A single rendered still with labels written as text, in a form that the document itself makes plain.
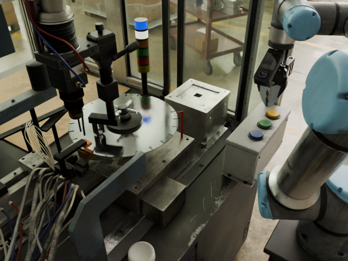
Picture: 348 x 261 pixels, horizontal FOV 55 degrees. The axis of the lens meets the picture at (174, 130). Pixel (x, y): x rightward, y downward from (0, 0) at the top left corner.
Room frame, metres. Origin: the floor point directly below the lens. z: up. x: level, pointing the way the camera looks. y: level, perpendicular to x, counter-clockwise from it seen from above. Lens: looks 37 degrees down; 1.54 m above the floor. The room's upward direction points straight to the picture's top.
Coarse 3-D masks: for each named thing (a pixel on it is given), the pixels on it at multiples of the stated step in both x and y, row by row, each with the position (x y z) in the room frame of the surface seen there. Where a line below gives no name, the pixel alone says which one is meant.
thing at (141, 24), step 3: (138, 18) 1.15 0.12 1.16; (141, 18) 1.15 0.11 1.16; (144, 18) 1.15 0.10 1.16; (135, 21) 1.12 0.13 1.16; (138, 21) 1.12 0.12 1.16; (141, 21) 1.12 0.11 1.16; (144, 21) 1.12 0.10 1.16; (147, 21) 1.13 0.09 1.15; (135, 24) 1.12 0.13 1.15; (138, 24) 1.11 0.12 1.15; (141, 24) 1.11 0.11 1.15; (144, 24) 1.12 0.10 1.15; (147, 24) 1.13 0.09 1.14; (135, 27) 1.12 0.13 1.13; (138, 27) 1.11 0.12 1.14; (141, 27) 1.11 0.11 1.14; (144, 27) 1.12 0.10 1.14; (147, 27) 1.13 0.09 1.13; (138, 30) 1.11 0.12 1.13; (141, 30) 1.11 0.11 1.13
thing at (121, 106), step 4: (120, 104) 0.84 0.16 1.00; (124, 104) 0.84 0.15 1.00; (128, 104) 0.85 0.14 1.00; (116, 108) 0.84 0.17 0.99; (120, 108) 0.82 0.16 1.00; (124, 108) 0.82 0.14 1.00; (120, 112) 0.81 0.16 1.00; (124, 112) 0.82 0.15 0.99; (132, 112) 0.81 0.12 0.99; (136, 112) 0.81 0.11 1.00; (120, 116) 0.82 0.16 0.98; (124, 116) 0.82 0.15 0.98
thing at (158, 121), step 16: (128, 96) 0.98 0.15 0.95; (144, 96) 0.98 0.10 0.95; (96, 112) 0.88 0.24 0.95; (144, 112) 0.88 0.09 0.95; (160, 112) 0.88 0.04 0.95; (144, 128) 0.79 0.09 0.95; (160, 128) 0.79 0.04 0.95; (176, 128) 0.79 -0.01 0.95; (96, 144) 0.72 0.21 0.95; (112, 144) 0.72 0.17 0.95; (128, 144) 0.72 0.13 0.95; (144, 144) 0.72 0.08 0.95; (160, 144) 0.72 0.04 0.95
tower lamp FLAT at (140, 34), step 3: (135, 30) 1.12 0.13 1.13; (144, 30) 1.12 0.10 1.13; (147, 30) 1.13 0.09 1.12; (135, 33) 1.13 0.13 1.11; (138, 33) 1.11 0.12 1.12; (141, 33) 1.11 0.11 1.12; (144, 33) 1.12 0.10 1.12; (147, 33) 1.13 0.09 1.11; (138, 36) 1.11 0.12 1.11; (141, 36) 1.11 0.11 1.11; (144, 36) 1.12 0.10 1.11; (147, 36) 1.12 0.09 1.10; (141, 39) 1.11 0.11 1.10
